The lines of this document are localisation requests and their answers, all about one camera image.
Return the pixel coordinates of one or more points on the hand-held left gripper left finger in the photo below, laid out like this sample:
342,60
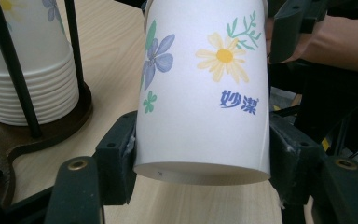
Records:
115,168

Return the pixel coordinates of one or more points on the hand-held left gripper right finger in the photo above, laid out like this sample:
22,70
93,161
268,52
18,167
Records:
295,168

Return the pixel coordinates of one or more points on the brown cup holder black rods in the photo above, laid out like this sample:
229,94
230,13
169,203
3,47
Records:
68,124

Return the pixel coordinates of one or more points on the single floral print paper cup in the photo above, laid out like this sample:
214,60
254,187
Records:
192,130

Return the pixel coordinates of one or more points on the stack of white paper cups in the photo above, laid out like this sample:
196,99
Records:
43,77

